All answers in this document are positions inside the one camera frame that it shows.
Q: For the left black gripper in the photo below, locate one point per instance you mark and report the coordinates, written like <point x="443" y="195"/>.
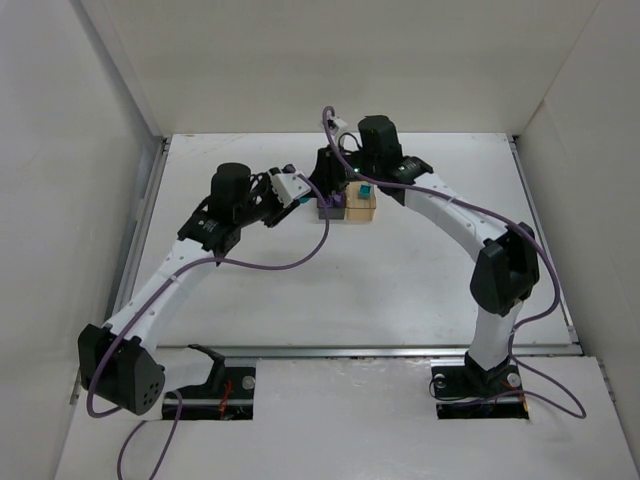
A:
<point x="279" y="214"/>

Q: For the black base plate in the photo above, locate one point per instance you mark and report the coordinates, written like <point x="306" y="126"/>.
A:
<point x="464" y="394"/>
<point x="229" y="399"/>

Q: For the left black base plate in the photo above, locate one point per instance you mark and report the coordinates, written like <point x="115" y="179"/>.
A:
<point x="229" y="399"/>

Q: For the grey transparent container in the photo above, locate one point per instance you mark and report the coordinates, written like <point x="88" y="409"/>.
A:
<point x="324" y="213"/>

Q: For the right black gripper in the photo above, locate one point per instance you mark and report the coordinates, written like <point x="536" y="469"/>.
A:
<point x="327" y="170"/>

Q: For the purple lego brick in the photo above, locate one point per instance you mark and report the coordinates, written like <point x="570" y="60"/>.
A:
<point x="336" y="200"/>

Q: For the aluminium rail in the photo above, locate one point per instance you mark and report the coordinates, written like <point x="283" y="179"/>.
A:
<point x="397" y="285"/>

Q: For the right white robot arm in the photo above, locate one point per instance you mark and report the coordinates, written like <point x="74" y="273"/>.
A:
<point x="505" y="254"/>

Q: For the orange transparent container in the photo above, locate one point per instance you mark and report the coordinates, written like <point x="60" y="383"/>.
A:
<point x="359" y="210"/>

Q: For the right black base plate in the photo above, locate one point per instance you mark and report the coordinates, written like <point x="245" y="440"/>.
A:
<point x="464" y="394"/>

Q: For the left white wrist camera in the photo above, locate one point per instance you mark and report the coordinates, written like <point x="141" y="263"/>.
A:
<point x="288" y="187"/>

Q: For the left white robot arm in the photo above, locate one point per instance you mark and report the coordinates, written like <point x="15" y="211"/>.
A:
<point x="117" y="360"/>

